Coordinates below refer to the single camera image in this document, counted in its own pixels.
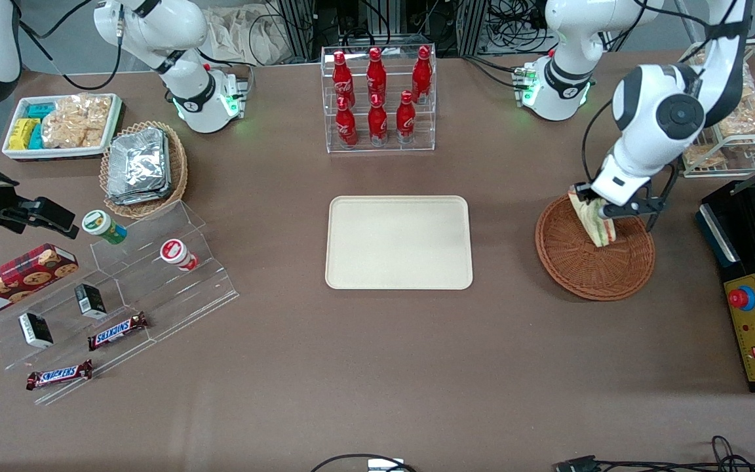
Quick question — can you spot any plastic sandwich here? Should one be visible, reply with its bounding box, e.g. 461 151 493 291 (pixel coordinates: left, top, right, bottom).
568 186 616 248

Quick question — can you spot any white rectangular snack tray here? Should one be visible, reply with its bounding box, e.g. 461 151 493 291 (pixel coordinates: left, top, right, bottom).
2 93 123 161

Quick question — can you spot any brown round wicker basket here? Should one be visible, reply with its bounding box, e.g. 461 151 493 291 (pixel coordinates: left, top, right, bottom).
535 195 655 302

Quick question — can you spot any light tan wicker basket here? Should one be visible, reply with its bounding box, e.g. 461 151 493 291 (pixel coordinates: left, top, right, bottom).
99 121 189 220

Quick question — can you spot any cream plastic tray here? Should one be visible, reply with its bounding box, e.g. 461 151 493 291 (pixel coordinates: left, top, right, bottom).
325 195 474 290

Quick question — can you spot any green lidded cup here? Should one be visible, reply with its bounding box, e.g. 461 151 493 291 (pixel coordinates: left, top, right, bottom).
82 210 128 245

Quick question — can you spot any red tartan cookie box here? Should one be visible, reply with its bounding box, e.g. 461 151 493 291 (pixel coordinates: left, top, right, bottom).
0 243 79 324

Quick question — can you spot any yellow snack pack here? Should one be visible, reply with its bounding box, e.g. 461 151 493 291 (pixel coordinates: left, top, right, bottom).
9 118 41 151

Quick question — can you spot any silver foil packet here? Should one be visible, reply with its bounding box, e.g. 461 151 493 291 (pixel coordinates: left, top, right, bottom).
107 187 172 206
107 128 172 197

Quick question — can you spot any small black carton box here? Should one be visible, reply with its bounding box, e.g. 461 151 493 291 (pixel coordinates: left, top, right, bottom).
19 313 54 349
75 283 108 320

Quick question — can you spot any clear bag of crackers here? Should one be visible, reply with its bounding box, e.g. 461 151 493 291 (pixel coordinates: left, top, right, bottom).
41 94 113 149

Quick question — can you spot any clear acrylic step display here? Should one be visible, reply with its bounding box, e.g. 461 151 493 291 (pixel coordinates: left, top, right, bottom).
0 200 240 406

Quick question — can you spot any red lidded cup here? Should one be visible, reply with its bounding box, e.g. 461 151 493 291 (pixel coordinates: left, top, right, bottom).
160 239 199 271

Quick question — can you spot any Snickers chocolate bar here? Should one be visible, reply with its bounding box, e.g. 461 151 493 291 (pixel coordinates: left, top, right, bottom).
26 359 94 391
87 312 150 351

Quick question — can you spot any red cola bottle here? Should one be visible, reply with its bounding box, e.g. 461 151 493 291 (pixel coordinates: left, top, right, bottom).
366 47 387 104
368 94 389 146
332 50 356 109
412 45 433 104
336 96 358 148
396 90 416 144

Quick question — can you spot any clear acrylic bottle rack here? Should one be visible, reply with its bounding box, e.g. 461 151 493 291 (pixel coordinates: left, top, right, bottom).
320 45 437 153

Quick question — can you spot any beige cloth bag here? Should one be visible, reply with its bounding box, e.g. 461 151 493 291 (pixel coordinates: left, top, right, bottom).
206 5 288 66

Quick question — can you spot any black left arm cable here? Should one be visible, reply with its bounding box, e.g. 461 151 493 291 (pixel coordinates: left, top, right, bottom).
581 98 615 187

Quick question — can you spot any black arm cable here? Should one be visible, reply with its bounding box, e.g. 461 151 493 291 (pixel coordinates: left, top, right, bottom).
581 98 615 187
18 0 124 91

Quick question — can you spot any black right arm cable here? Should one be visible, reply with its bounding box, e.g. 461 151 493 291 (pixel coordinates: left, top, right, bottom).
18 0 124 91

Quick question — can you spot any black cable bundle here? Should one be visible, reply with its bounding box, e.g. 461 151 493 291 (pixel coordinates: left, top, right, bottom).
482 0 556 54

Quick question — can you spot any black cable with connector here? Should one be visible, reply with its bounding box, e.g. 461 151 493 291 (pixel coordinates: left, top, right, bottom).
551 435 755 472

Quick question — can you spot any black table cable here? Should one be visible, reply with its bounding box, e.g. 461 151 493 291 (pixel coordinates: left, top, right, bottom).
311 453 417 472

